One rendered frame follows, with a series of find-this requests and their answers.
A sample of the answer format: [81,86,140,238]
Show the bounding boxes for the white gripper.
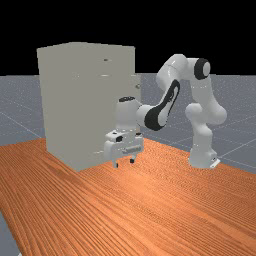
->
[103,129,145,169]

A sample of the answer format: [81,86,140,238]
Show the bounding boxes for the pale cabinet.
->
[36,41,142,173]

